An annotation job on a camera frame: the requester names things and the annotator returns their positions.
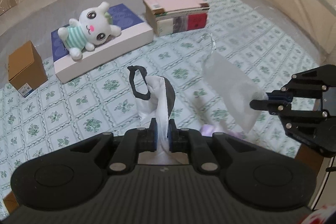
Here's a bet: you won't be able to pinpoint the small closed cardboard box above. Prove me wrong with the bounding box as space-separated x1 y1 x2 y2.
8 41 48 98

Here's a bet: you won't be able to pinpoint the open brown cardboard box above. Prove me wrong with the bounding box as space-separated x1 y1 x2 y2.
3 192 19 214

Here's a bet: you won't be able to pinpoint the floral patterned tablecloth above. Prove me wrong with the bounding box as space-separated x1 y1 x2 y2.
1 0 317 197

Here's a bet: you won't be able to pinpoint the white and blue flat box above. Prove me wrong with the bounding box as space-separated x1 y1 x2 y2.
51 2 154 83

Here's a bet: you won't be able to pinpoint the stack of books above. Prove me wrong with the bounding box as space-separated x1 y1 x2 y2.
142 0 210 36

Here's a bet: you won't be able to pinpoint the white bunny plush toy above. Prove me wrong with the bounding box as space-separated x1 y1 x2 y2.
58 2 121 61

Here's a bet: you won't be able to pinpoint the clear plastic bag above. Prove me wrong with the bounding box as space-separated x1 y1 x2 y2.
197 32 268 133

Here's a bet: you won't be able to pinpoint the purple tissue pack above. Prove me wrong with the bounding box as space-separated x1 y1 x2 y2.
200 124 244 139

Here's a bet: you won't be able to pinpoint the white mask black straps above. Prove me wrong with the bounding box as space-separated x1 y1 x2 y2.
126 65 177 159

